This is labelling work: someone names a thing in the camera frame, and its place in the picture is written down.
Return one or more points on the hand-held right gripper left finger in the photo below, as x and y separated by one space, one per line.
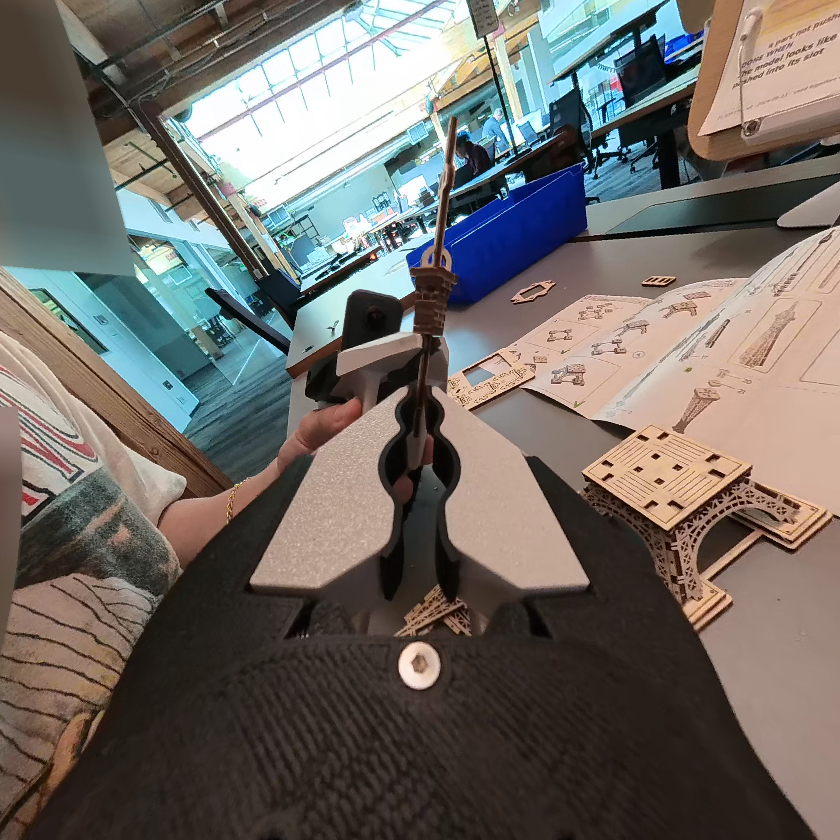
328 518

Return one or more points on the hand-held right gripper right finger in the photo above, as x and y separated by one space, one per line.
512 525

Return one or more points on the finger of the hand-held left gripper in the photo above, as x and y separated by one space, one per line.
380 351
439 358

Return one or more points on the wooden tower spire piece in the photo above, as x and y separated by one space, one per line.
430 295

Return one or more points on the person's left forearm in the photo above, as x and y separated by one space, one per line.
203 525

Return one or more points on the dark desk mat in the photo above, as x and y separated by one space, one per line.
689 210

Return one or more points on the grey desk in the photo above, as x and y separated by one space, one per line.
774 656

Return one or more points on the person's left hand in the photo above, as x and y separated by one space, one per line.
318 433

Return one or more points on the wooden cut-out sheet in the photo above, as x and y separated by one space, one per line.
518 375

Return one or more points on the wooden lattice tower section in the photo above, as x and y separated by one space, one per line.
433 613

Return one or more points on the blue plastic bin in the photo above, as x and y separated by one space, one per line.
512 236

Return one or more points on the wooden lattice tower base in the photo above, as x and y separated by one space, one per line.
663 466

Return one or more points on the small slatted wooden piece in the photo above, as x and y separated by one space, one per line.
658 281

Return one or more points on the dark sign pole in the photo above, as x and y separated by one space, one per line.
502 98

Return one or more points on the wooden panel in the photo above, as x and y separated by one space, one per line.
98 387

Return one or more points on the person's printed t-shirt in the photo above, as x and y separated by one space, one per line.
79 623

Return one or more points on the paper instruction booklet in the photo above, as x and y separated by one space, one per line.
754 367

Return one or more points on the white sign panel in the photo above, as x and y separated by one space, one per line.
484 16

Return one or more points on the wooden clipboard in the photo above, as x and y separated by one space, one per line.
722 149

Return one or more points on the white monitor stand base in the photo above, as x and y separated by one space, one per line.
810 216

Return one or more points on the printed instruction sheet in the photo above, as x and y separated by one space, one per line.
781 65

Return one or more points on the wooden octagonal frame piece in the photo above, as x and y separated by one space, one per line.
518 293

